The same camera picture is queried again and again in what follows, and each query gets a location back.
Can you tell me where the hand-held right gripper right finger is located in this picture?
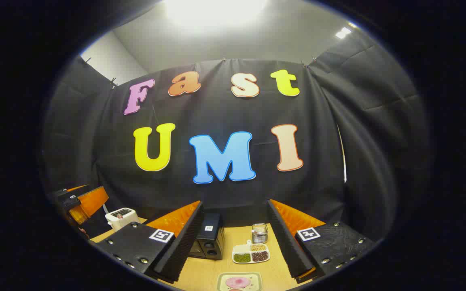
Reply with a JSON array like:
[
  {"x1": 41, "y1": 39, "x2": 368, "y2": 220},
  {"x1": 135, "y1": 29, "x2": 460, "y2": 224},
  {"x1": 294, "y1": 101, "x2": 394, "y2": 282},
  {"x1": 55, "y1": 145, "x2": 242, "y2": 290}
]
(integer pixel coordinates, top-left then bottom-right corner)
[{"x1": 266, "y1": 199, "x2": 376, "y2": 284}]

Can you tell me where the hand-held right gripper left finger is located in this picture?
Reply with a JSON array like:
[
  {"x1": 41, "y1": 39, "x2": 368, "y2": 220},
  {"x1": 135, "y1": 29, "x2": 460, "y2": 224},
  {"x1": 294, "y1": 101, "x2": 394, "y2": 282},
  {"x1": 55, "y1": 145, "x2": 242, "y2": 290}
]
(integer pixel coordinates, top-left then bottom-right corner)
[{"x1": 95, "y1": 200, "x2": 205, "y2": 284}]

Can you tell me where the black electric oven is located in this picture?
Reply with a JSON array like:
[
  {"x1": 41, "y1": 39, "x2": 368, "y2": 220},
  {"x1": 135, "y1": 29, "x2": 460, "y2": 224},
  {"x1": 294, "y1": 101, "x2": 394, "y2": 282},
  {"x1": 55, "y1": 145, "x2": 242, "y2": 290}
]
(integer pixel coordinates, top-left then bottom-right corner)
[{"x1": 188, "y1": 213, "x2": 225, "y2": 260}]

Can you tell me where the pale green food plate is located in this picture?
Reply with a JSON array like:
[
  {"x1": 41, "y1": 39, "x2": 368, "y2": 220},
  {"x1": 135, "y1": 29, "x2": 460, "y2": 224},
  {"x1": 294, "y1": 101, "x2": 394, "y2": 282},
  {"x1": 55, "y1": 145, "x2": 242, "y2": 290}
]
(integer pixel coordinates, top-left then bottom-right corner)
[{"x1": 216, "y1": 272, "x2": 263, "y2": 291}]

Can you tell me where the pink meat slice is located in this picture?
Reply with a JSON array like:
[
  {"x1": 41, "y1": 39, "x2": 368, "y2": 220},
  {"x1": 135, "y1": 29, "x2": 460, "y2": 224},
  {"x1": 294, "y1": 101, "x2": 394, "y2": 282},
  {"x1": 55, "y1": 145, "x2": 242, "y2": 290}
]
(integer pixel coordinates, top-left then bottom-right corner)
[{"x1": 225, "y1": 276, "x2": 252, "y2": 291}]

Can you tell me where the white toaster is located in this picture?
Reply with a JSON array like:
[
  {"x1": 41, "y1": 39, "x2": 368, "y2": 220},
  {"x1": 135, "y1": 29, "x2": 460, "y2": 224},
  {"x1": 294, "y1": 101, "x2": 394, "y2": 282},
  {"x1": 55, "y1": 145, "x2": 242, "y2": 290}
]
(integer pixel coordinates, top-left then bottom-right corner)
[{"x1": 105, "y1": 208, "x2": 140, "y2": 232}]

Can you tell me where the white divided dish of beans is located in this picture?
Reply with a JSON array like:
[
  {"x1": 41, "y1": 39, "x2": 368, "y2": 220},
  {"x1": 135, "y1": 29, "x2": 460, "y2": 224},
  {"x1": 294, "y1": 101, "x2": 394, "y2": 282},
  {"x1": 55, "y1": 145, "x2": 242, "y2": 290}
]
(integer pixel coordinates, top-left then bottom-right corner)
[{"x1": 232, "y1": 240, "x2": 271, "y2": 264}]

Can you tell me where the black backdrop cloth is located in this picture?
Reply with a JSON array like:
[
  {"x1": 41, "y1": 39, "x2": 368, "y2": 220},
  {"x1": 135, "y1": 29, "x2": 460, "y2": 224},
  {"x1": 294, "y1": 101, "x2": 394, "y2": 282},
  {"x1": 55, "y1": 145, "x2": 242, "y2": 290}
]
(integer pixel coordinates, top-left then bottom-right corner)
[{"x1": 41, "y1": 30, "x2": 432, "y2": 243}]

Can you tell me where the wire basket holder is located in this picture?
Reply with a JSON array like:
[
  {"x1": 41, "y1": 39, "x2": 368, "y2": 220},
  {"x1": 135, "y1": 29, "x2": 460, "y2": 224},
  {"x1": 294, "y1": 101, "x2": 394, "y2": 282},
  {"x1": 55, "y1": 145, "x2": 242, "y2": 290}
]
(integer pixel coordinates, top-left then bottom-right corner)
[{"x1": 251, "y1": 223, "x2": 269, "y2": 244}]

